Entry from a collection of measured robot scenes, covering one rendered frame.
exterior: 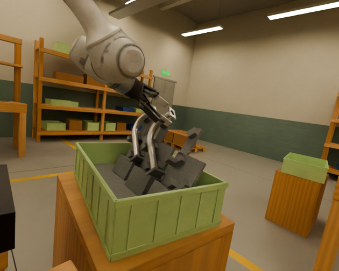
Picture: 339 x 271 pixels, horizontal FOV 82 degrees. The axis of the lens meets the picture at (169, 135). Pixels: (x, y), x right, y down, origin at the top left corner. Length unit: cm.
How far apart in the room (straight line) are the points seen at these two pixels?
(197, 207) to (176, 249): 14
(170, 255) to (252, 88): 671
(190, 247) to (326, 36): 666
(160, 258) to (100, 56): 55
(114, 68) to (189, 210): 47
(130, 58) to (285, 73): 654
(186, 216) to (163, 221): 9
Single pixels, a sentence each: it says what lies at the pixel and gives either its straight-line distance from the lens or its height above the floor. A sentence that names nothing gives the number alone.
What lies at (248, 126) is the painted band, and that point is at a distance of 703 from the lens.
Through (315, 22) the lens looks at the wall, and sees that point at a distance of 718.
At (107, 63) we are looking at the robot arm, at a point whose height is 128.
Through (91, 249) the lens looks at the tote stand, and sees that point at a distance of 65.
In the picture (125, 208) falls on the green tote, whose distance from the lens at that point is 53.
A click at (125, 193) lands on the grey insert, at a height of 85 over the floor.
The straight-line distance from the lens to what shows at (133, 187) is 81.
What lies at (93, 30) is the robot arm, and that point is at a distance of 54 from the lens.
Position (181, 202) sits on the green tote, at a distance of 62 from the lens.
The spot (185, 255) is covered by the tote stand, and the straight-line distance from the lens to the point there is 72.
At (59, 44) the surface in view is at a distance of 527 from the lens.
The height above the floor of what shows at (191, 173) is 98.
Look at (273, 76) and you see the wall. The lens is 699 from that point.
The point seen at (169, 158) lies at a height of 101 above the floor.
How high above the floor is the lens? 120
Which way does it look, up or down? 9 degrees down
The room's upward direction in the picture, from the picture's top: 8 degrees clockwise
